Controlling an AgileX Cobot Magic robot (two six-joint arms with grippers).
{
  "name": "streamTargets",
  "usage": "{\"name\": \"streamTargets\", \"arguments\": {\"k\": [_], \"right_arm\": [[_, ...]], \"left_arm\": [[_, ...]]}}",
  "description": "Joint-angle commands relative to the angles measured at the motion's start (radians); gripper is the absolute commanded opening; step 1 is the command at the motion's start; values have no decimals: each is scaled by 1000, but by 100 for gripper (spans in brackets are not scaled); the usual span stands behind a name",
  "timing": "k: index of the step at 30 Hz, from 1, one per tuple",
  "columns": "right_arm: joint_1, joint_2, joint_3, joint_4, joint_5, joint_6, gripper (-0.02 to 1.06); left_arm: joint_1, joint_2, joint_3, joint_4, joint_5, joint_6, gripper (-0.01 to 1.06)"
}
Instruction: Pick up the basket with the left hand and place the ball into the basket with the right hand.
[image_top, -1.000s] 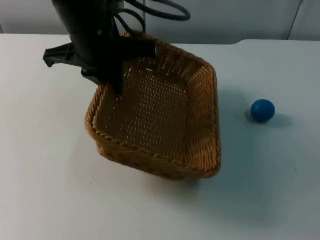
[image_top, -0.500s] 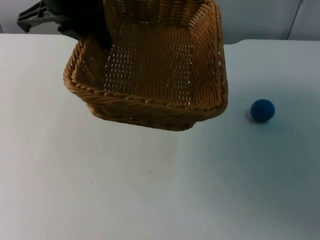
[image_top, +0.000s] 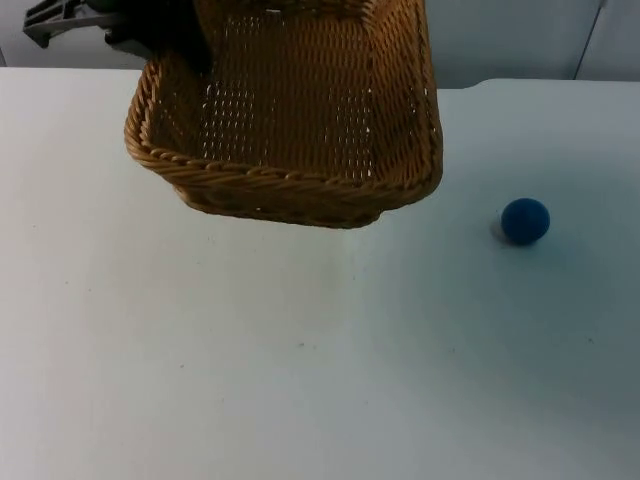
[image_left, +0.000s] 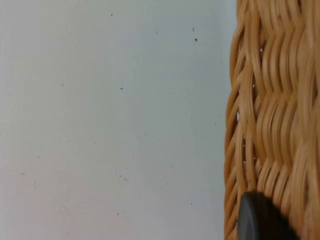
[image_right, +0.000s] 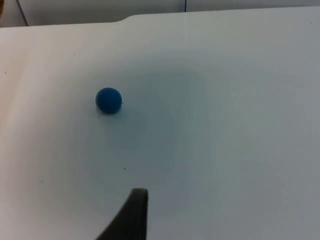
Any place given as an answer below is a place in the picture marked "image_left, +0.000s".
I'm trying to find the pale wicker basket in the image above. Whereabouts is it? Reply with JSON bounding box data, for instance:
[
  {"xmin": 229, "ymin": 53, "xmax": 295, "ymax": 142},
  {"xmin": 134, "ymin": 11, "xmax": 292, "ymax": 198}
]
[{"xmin": 224, "ymin": 0, "xmax": 320, "ymax": 240}]

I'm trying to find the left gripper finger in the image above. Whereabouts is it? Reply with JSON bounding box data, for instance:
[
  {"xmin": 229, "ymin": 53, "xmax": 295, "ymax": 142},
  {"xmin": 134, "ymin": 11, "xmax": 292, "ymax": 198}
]
[{"xmin": 237, "ymin": 191, "xmax": 302, "ymax": 240}]

